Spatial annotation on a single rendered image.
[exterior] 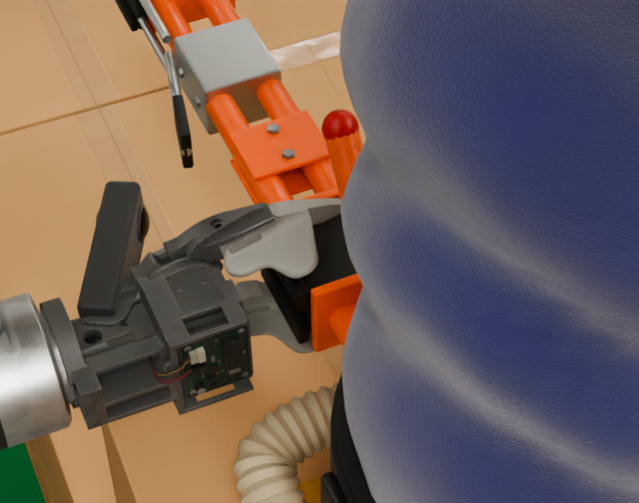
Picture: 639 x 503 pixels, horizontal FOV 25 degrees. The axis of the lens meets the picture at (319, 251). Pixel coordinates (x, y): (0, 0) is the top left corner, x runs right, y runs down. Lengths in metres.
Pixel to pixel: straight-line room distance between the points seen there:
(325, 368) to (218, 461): 0.11
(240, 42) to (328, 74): 0.81
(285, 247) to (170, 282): 0.08
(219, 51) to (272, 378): 0.25
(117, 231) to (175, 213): 0.78
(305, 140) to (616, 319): 0.56
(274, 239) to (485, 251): 0.44
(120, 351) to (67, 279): 0.78
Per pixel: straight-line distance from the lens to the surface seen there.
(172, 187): 1.78
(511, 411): 0.56
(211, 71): 1.09
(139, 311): 0.94
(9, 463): 2.22
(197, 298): 0.92
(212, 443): 1.04
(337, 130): 0.89
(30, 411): 0.91
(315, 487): 1.00
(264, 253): 0.94
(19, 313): 0.91
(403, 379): 0.61
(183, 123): 1.05
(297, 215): 0.94
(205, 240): 0.93
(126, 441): 1.05
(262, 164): 1.02
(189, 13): 1.20
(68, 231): 1.74
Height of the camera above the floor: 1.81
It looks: 48 degrees down
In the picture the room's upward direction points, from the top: straight up
